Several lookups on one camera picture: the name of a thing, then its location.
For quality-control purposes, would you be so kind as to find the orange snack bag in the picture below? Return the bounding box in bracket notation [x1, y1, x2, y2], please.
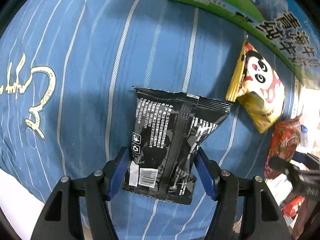
[283, 196, 305, 217]

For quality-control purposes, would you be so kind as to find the blue striped cloth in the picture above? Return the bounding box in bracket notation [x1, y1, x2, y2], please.
[0, 0, 308, 240]

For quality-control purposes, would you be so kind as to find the black snack bag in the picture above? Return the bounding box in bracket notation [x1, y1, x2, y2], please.
[123, 87, 232, 205]

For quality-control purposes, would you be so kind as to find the red snack bag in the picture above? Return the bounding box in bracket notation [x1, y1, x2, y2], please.
[264, 116, 300, 179]

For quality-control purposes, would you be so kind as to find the cardboard box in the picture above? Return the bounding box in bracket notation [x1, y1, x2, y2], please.
[173, 0, 319, 89]

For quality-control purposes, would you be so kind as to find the yellow panda snack bag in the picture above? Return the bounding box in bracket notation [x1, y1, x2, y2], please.
[225, 40, 285, 133]

